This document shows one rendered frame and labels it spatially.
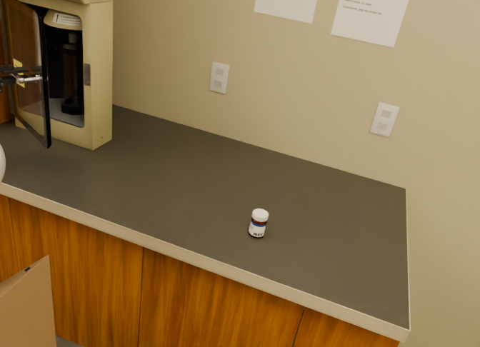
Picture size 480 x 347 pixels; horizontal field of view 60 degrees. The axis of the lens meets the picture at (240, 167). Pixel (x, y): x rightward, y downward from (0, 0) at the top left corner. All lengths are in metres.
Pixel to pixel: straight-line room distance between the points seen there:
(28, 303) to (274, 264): 0.58
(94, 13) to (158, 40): 0.44
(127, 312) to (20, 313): 0.69
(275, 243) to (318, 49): 0.72
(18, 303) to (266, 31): 1.19
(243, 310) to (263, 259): 0.16
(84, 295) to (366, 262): 0.85
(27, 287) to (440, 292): 1.58
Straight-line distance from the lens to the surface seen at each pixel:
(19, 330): 0.74
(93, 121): 1.45
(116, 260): 1.26
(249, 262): 1.06
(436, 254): 1.81
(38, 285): 0.72
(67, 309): 1.54
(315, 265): 1.11
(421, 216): 1.72
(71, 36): 1.52
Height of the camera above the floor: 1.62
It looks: 28 degrees down
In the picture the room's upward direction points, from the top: 10 degrees clockwise
